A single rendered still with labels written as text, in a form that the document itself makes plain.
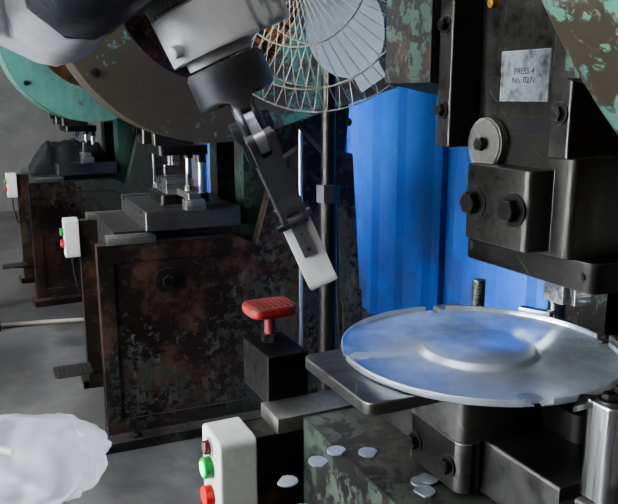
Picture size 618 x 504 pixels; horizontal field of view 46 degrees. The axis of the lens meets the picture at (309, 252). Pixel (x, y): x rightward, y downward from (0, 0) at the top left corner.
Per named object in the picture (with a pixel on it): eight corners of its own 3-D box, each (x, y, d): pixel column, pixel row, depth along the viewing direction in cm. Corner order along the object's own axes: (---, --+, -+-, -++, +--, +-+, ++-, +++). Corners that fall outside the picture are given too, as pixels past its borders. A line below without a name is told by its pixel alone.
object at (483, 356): (321, 317, 89) (321, 310, 89) (543, 307, 93) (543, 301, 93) (376, 418, 61) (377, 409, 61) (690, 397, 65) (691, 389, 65)
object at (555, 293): (568, 307, 78) (571, 274, 78) (537, 296, 83) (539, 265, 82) (590, 304, 80) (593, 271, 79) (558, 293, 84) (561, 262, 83)
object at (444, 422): (365, 538, 66) (368, 400, 64) (301, 468, 79) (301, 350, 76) (571, 477, 77) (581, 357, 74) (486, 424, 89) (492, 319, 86)
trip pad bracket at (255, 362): (269, 484, 100) (268, 350, 96) (245, 454, 109) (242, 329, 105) (309, 475, 103) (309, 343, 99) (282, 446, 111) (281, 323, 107)
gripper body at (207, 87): (185, 76, 71) (226, 163, 73) (182, 75, 63) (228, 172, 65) (254, 44, 71) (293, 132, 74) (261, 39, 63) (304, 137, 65)
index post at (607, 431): (602, 508, 61) (612, 402, 59) (575, 491, 64) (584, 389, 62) (626, 501, 62) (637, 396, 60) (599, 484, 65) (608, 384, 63)
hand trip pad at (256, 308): (254, 363, 100) (254, 310, 98) (239, 350, 105) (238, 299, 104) (301, 356, 103) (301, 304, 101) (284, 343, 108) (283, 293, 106)
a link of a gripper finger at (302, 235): (296, 204, 70) (300, 209, 67) (317, 249, 72) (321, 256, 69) (282, 210, 70) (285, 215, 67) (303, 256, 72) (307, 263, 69)
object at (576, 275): (589, 321, 69) (594, 265, 68) (461, 275, 87) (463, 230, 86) (703, 301, 76) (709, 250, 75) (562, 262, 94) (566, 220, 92)
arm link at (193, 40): (146, 18, 61) (175, 79, 63) (281, -43, 62) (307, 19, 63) (156, 29, 73) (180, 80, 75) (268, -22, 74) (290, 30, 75)
